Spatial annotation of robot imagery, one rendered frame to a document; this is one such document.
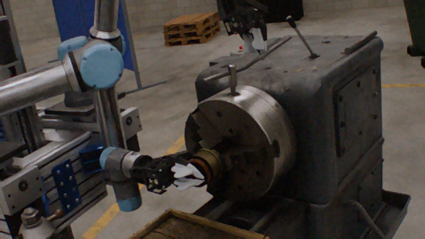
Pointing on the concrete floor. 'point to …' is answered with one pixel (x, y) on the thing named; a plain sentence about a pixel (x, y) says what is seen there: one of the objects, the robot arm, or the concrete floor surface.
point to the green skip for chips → (416, 28)
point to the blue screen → (82, 21)
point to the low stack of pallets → (191, 28)
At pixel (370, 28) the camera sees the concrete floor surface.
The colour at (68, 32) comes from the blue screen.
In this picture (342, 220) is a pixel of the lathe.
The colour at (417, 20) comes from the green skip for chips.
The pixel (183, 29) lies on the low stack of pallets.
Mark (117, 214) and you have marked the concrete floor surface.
